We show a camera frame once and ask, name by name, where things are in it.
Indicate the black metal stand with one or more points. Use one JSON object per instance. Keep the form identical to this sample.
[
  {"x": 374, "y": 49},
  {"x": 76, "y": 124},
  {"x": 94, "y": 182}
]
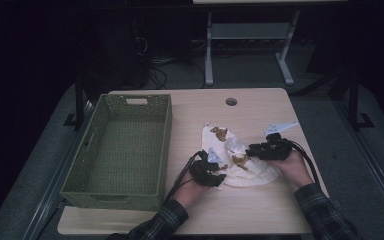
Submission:
[
  {"x": 354, "y": 100},
  {"x": 79, "y": 100}
]

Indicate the white metal table frame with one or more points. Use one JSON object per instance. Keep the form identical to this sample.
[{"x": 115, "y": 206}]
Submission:
[{"x": 250, "y": 31}]

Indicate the round grey table grommet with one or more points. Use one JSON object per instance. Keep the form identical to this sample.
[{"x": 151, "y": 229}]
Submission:
[{"x": 231, "y": 101}]

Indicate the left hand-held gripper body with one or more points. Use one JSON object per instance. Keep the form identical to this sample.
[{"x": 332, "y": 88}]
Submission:
[{"x": 202, "y": 171}]

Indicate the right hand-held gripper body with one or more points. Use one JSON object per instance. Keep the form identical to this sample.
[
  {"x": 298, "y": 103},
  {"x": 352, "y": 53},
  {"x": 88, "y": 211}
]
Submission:
[{"x": 275, "y": 150}]

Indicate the white cloth with brown print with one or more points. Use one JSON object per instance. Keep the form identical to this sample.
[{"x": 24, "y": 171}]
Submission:
[{"x": 246, "y": 173}]

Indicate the grey metal rail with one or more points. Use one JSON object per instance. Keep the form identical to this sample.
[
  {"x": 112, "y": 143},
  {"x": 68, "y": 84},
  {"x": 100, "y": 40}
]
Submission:
[
  {"x": 373, "y": 166},
  {"x": 51, "y": 186}
]

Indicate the green woven basket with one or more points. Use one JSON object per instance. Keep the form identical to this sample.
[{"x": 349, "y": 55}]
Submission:
[{"x": 123, "y": 150}]

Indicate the person's left hand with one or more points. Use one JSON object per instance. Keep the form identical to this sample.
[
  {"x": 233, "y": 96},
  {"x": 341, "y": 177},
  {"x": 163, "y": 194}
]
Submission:
[{"x": 188, "y": 193}]

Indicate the person's right hand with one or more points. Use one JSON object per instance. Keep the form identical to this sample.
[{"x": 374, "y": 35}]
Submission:
[{"x": 293, "y": 168}]

